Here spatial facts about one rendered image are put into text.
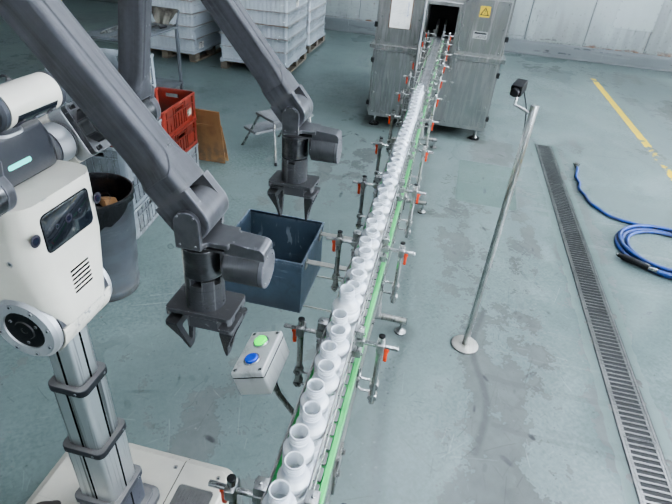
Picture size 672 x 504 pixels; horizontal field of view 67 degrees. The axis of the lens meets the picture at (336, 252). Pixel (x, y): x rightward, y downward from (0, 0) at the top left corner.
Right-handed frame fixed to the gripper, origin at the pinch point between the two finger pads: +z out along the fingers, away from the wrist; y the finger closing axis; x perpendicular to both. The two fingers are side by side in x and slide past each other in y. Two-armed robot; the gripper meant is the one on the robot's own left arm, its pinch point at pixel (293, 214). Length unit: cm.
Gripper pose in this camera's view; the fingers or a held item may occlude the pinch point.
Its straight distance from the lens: 118.8
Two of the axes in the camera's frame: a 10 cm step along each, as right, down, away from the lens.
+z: -0.6, 8.4, 5.4
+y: -9.7, -1.8, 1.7
